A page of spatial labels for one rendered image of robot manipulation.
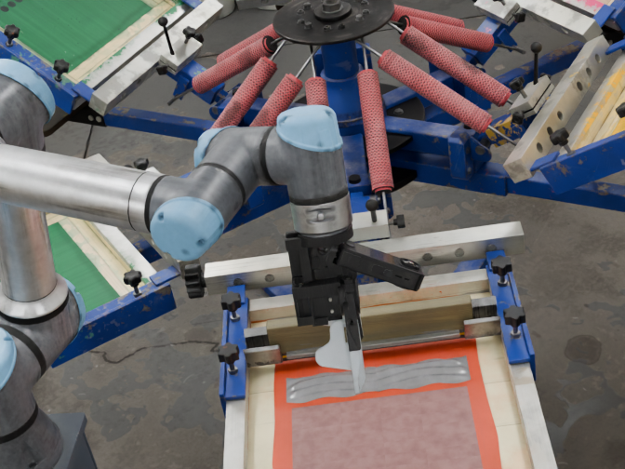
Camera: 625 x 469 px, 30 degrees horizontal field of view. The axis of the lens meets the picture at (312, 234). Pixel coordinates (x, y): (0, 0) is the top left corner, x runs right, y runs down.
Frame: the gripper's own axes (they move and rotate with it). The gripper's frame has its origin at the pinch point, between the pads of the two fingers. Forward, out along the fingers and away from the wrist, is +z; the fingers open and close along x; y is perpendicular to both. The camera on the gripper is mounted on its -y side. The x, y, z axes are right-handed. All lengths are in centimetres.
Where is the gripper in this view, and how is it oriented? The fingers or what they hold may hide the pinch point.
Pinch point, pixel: (362, 368)
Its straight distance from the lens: 155.0
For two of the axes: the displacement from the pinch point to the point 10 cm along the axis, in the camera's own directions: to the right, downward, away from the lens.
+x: -0.2, 3.2, -9.5
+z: 1.5, 9.4, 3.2
